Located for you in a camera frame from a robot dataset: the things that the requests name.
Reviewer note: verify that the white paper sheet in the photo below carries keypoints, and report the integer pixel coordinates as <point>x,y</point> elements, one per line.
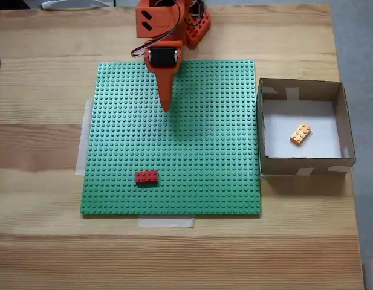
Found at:
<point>280,139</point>

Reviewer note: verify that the green lego baseplate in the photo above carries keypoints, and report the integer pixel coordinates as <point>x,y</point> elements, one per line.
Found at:
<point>204,181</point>

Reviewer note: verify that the brown cardboard box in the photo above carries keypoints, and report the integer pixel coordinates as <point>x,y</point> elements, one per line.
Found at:
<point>307,169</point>

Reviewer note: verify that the white curved object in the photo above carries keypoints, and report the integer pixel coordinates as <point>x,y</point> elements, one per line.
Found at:
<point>74,3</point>

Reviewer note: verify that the masking tape strip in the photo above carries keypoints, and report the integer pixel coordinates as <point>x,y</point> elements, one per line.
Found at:
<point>82,151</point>
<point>165,223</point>

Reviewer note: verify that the red lego block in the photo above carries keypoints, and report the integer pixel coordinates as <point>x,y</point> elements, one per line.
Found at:
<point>147,176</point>

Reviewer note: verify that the yellow lego block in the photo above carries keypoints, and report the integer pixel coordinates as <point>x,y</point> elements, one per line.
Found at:
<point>301,135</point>

